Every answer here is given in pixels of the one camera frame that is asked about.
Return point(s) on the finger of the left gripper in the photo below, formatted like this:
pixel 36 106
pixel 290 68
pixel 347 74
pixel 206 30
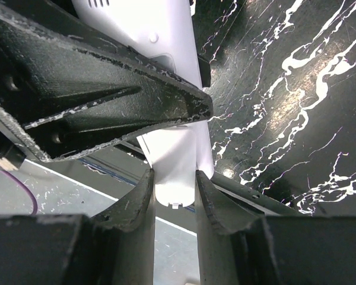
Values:
pixel 200 67
pixel 67 88

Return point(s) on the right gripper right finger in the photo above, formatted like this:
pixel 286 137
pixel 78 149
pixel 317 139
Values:
pixel 239 246

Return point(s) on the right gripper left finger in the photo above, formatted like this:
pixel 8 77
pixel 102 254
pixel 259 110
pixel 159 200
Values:
pixel 116 246

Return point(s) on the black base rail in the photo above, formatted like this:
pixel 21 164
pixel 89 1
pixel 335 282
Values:
pixel 177 181

